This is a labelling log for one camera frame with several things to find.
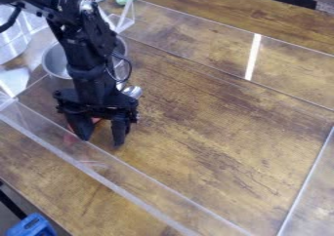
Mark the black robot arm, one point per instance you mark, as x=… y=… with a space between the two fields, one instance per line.
x=89 y=42

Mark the blue plastic crate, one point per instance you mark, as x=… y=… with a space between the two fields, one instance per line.
x=34 y=225

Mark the stainless steel pot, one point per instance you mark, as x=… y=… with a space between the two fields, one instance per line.
x=54 y=62

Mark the white checkered curtain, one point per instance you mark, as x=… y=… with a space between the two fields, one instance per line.
x=26 y=39

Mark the clear acrylic barrier wall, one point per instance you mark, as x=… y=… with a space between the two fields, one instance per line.
x=165 y=203

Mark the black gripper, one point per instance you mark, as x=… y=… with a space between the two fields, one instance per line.
x=97 y=98

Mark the pink handled metal spoon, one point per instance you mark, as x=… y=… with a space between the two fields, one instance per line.
x=133 y=91

